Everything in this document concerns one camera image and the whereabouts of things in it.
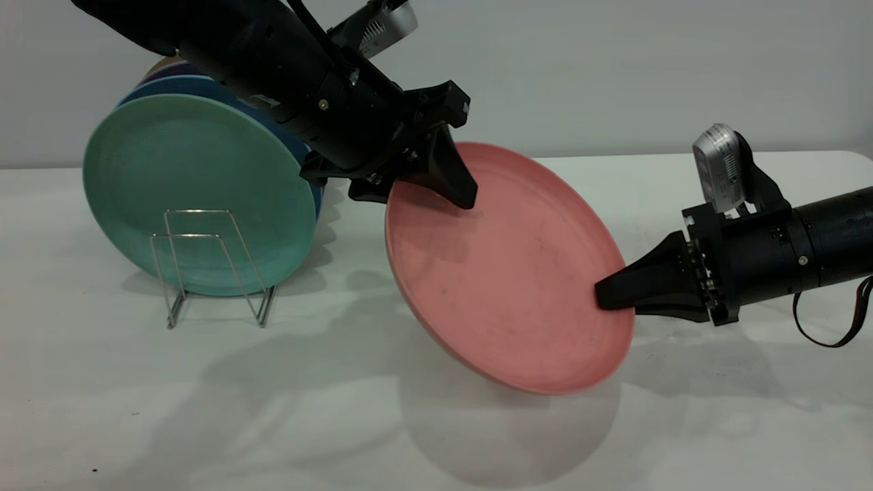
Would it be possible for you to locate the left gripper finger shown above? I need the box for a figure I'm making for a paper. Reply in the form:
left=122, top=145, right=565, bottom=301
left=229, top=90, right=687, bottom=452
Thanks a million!
left=348, top=179, right=393, bottom=204
left=396, top=126, right=479, bottom=211

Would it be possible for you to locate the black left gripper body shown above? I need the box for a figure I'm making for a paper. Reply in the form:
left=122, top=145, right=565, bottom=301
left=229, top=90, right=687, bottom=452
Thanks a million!
left=273, top=55, right=471, bottom=183

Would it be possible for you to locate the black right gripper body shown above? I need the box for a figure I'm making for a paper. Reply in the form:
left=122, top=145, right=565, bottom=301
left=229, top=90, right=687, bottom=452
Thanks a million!
left=682, top=203, right=823, bottom=327

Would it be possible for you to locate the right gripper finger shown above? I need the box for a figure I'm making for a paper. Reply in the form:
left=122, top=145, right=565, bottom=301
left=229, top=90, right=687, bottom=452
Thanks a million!
left=634, top=291, right=711, bottom=323
left=595, top=232, right=701, bottom=312

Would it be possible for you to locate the pink plate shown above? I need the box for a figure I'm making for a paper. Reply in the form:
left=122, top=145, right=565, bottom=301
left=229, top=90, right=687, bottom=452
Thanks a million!
left=384, top=142, right=636, bottom=396

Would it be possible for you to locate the green plate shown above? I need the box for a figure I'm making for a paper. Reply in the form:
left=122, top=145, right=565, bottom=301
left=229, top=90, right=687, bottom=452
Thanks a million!
left=83, top=93, right=321, bottom=297

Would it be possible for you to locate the blue plate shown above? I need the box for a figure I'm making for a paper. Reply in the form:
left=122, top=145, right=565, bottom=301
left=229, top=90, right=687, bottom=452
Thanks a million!
left=119, top=74, right=325, bottom=220

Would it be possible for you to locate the dark purple plate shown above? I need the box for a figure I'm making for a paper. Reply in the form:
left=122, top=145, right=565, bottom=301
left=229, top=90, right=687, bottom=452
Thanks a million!
left=140, top=63, right=205, bottom=86

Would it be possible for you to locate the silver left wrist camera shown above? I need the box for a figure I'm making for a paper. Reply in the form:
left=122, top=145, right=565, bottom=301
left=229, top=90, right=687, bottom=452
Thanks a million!
left=329, top=0, right=419, bottom=61

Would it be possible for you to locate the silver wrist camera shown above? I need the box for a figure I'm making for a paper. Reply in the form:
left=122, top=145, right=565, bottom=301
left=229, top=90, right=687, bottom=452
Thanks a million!
left=329, top=0, right=419, bottom=61
left=692, top=123, right=792, bottom=220

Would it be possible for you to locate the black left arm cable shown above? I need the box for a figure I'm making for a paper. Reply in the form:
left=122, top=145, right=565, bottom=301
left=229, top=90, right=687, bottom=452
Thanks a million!
left=286, top=0, right=349, bottom=76

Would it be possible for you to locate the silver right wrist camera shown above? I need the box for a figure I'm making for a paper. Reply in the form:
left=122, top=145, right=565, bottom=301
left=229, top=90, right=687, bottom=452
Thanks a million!
left=692, top=123, right=792, bottom=220

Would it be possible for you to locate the brown right arm cable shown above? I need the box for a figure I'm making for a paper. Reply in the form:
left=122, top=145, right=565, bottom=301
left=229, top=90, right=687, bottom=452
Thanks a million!
left=793, top=276, right=873, bottom=348

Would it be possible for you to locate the metal wire plate rack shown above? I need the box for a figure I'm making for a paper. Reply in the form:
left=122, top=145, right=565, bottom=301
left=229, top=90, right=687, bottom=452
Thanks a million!
left=150, top=209, right=277, bottom=330

